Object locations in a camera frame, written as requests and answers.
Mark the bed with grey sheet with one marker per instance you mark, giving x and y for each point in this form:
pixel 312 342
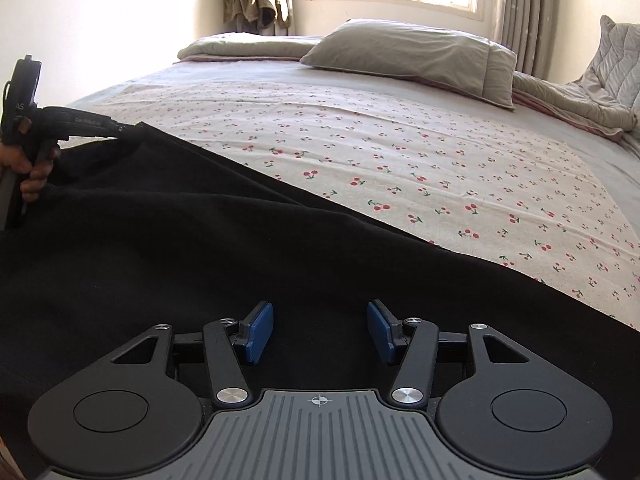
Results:
pixel 210 72

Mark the crumpled beige duvet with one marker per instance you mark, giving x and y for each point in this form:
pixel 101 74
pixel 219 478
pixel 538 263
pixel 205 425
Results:
pixel 560 100

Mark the flat grey pillow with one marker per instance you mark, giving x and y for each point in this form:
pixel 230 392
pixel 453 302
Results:
pixel 245 46

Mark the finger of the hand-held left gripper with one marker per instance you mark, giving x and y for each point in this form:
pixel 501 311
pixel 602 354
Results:
pixel 125 128

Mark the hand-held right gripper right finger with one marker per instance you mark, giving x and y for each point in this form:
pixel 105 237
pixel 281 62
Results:
pixel 380 330

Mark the black pants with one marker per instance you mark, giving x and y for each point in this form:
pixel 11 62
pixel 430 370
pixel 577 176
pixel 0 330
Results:
pixel 250 260

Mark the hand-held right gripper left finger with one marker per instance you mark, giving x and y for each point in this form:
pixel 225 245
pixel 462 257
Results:
pixel 257 330

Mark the person's left hand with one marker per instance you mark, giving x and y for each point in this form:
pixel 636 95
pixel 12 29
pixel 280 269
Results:
pixel 32 177

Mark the grey quilted blanket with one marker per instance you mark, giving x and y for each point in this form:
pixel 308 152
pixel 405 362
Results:
pixel 617 60

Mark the grey curtain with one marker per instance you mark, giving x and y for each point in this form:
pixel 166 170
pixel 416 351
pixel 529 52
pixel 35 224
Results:
pixel 527 15

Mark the cherry print bed sheet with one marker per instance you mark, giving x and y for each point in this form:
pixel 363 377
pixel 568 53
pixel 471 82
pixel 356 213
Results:
pixel 425 160

